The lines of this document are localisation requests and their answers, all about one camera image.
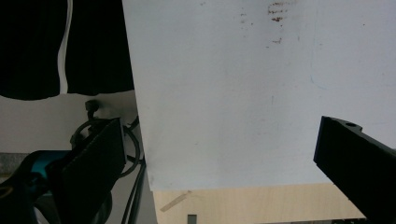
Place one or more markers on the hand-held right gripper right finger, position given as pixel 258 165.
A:
pixel 358 161

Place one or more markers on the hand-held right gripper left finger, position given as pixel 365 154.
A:
pixel 90 168

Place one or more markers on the teal and black clamp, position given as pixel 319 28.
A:
pixel 46 161

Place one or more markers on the small grey block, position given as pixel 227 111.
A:
pixel 192 219

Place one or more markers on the black curtain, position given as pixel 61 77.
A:
pixel 31 46

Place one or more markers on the strip of clear tape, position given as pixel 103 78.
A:
pixel 175 201

